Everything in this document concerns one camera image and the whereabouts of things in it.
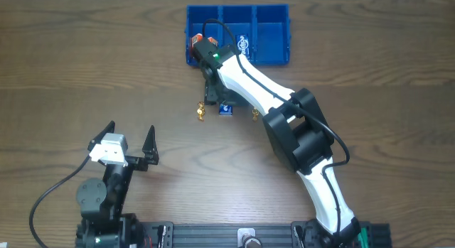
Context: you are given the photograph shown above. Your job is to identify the mounting rail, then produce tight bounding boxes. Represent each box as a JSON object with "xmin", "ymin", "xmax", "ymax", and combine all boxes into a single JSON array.
[{"xmin": 75, "ymin": 221, "xmax": 392, "ymax": 248}]

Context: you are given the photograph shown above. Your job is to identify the blue tray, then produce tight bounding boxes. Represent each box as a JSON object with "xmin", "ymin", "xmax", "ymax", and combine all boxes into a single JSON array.
[{"xmin": 184, "ymin": 4, "xmax": 291, "ymax": 68}]

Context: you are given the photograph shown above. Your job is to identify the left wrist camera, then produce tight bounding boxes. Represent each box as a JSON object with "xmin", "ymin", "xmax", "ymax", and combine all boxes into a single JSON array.
[{"xmin": 88, "ymin": 133, "xmax": 129, "ymax": 168}]

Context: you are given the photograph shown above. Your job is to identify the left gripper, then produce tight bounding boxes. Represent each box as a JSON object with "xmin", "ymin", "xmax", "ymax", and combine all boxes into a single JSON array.
[{"xmin": 87, "ymin": 120, "xmax": 160, "ymax": 173}]

